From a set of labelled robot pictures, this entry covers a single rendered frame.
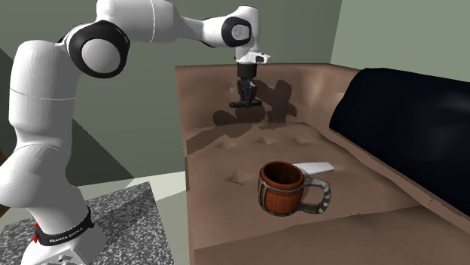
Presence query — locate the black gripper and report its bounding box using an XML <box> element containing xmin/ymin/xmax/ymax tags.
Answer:
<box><xmin>228</xmin><ymin>62</ymin><xmax>263</xmax><ymax>109</ymax></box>

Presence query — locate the brown tufted sofa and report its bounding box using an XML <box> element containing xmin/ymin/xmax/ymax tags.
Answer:
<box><xmin>174</xmin><ymin>63</ymin><xmax>470</xmax><ymax>265</ymax></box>

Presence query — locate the brown barrel-shaped wooden mug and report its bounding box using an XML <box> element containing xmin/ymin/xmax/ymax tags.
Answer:
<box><xmin>257</xmin><ymin>160</ymin><xmax>332</xmax><ymax>217</ymax></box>

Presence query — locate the white flat blade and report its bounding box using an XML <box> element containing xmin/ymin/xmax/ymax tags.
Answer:
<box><xmin>295</xmin><ymin>161</ymin><xmax>335</xmax><ymax>177</ymax></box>

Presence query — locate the dark navy cushion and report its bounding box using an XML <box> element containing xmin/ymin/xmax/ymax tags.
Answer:
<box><xmin>328</xmin><ymin>67</ymin><xmax>470</xmax><ymax>218</ymax></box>

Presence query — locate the grey speckled robot stand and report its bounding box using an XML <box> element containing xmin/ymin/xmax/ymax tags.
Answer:
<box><xmin>0</xmin><ymin>181</ymin><xmax>175</xmax><ymax>265</ymax></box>

